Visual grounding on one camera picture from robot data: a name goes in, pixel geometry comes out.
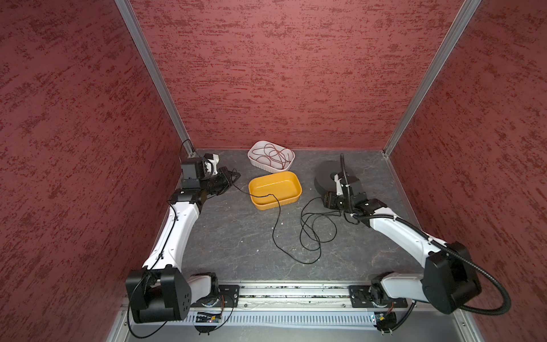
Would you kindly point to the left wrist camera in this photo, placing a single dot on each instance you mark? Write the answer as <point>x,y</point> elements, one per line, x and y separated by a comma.
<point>200,168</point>

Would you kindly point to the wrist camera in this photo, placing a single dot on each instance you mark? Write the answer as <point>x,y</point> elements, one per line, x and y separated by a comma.
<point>200,168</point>
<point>349,186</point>

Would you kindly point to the right aluminium corner post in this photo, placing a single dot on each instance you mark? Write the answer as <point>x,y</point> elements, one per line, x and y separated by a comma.
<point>450,40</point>

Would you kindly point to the black corrugated conduit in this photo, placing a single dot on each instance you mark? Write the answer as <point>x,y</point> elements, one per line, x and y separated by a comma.
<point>506,299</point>

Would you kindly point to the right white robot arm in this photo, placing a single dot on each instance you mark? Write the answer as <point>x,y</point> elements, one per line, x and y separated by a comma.
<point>447,283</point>

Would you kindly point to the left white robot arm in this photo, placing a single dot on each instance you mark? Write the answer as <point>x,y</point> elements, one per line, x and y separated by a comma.
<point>158,292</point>

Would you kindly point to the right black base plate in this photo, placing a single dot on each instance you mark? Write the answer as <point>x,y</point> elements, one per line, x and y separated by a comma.
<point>361,298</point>

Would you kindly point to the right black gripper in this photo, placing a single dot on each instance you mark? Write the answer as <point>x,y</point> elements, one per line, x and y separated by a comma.
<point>328,200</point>

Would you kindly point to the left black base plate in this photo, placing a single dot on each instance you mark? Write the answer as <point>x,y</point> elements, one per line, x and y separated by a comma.
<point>225,296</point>

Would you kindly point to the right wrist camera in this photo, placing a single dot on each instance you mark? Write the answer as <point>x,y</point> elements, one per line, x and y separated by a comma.
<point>349,186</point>

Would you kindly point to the aluminium mounting rail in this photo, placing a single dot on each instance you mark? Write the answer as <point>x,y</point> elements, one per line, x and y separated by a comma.
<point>279,295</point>

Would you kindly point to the aluminium corner post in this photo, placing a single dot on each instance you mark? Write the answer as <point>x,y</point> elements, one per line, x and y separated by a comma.
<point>130,19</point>
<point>450,40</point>

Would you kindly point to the left aluminium corner post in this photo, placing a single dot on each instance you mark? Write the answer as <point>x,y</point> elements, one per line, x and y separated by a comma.
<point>130,19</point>

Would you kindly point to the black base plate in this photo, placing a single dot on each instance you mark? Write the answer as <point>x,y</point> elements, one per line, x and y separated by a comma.
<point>225,296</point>
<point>361,298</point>

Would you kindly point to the yellow plastic tray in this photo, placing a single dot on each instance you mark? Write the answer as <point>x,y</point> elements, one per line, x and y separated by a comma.
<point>274,190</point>

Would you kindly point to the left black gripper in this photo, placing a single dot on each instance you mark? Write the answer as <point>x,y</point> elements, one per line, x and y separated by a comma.
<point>224,174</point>

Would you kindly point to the dark grey cable spool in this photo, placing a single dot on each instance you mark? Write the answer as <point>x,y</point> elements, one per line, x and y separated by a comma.
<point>324,178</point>

